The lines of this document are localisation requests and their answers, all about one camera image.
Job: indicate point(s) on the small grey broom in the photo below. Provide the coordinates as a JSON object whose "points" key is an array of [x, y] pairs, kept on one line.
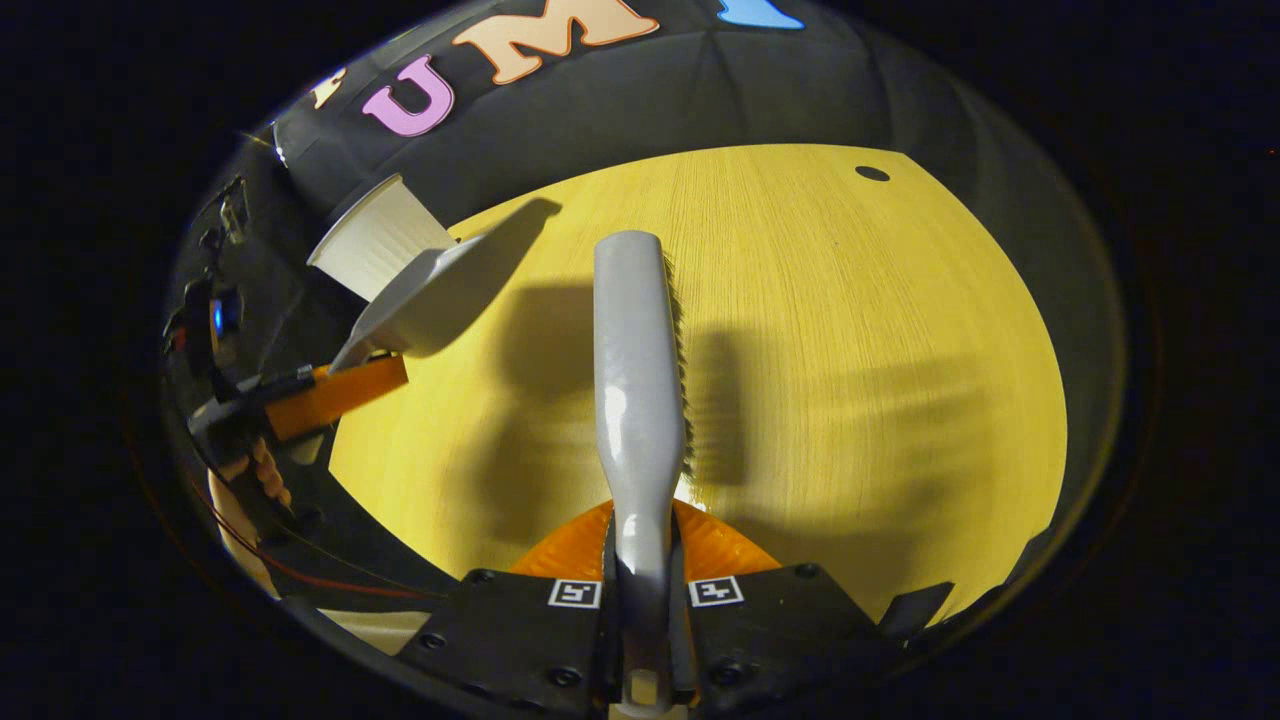
{"points": [[635, 400]]}

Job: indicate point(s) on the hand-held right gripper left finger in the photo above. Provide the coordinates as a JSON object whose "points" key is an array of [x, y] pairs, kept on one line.
{"points": [[500, 630]]}

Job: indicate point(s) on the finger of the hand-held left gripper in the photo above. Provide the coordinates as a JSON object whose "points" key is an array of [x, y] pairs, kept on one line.
{"points": [[250, 410]]}

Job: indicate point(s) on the grey dustpan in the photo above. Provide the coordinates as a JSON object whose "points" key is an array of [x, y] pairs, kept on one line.
{"points": [[440, 290]]}

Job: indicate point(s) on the wooden desktop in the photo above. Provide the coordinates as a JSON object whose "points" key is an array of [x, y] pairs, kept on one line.
{"points": [[850, 350]]}

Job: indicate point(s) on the white garbage bin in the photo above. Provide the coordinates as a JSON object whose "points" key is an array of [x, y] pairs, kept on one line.
{"points": [[385, 245]]}

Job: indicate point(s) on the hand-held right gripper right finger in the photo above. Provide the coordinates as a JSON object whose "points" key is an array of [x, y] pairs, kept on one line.
{"points": [[780, 630]]}

